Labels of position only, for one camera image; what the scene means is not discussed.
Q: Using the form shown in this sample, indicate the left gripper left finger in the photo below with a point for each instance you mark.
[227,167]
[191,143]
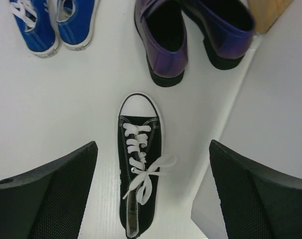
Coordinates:
[48,202]

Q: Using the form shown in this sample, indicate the wooden shoe cabinet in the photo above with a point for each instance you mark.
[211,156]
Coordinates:
[266,12]

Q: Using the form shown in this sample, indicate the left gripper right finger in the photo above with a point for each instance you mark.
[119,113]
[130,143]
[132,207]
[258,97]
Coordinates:
[257,202]

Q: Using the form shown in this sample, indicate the blue canvas sneaker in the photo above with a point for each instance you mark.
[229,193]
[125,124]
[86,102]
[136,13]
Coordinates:
[33,21]
[76,20]

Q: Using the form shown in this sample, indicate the right blue canvas sneaker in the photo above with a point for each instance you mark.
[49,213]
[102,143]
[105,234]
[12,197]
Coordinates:
[76,20]

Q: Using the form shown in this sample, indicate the purple pointed loafer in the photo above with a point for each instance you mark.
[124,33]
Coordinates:
[228,28]
[162,30]

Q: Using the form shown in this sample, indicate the black white sneaker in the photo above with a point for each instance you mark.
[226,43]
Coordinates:
[141,162]

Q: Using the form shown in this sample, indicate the right purple pointed loafer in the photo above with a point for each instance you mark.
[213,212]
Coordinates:
[228,28]

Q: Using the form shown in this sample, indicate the left purple pointed loafer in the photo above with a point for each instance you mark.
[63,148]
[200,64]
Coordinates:
[162,30]

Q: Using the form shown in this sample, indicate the left blue canvas sneaker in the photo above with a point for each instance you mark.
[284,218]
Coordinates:
[33,21]

